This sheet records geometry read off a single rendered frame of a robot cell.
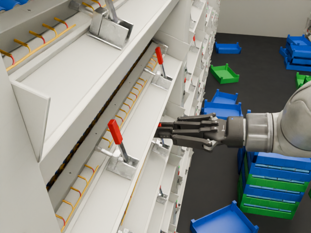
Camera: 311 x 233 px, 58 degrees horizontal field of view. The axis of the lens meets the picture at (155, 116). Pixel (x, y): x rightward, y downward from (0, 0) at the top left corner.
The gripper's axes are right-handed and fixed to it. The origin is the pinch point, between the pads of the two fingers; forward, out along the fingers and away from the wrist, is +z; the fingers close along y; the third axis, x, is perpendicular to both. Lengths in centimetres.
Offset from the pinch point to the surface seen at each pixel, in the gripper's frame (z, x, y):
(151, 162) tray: 1.9, -6.4, -5.1
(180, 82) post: -3.1, 4.9, 16.0
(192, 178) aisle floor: 9, -98, 76
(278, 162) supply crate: -39, -62, 57
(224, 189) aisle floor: -11, -101, 71
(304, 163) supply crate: -51, -63, 58
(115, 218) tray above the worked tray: -3.8, 12.0, -34.5
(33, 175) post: -8, 31, -45
